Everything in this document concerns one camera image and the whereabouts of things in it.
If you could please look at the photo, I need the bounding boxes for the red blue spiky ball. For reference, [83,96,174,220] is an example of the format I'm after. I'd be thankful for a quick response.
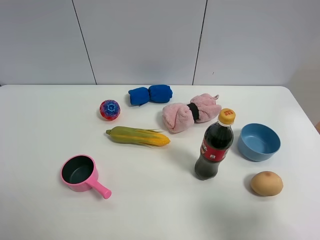
[99,99,121,121]

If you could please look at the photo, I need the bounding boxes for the blue plastic bowl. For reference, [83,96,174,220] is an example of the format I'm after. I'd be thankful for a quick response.
[237,123,281,162]

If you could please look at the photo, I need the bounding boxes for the yellow green toy corn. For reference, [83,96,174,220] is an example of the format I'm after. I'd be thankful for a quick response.
[105,126,171,147]

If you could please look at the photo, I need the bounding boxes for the pink toy saucepan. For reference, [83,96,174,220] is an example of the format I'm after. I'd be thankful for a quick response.
[60,154,112,199]

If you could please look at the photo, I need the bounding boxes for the blue towel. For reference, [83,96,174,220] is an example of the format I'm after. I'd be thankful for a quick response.
[128,84,173,106]

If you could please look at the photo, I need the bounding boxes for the pink rolled towel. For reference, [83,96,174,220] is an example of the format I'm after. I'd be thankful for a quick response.
[162,93,222,134]

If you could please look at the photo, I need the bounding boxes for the cola bottle yellow cap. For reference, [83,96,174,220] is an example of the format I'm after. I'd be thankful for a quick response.
[194,108,236,181]

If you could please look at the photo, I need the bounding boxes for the tan toy bun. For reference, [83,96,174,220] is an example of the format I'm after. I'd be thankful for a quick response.
[250,171,284,197]

